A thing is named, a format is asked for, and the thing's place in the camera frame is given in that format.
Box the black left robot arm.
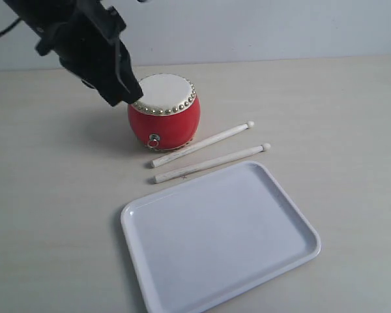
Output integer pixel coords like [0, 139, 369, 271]
[6, 1, 143, 106]

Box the white wooden drumstick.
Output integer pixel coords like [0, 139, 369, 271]
[150, 121, 255, 168]
[152, 143, 271, 184]

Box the white plastic tray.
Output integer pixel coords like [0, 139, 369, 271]
[121, 161, 321, 312]

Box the small red drum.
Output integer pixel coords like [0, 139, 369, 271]
[127, 73, 201, 151]

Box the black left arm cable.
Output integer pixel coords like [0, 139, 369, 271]
[0, 16, 22, 44]

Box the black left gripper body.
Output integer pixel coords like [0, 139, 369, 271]
[35, 6, 130, 93]

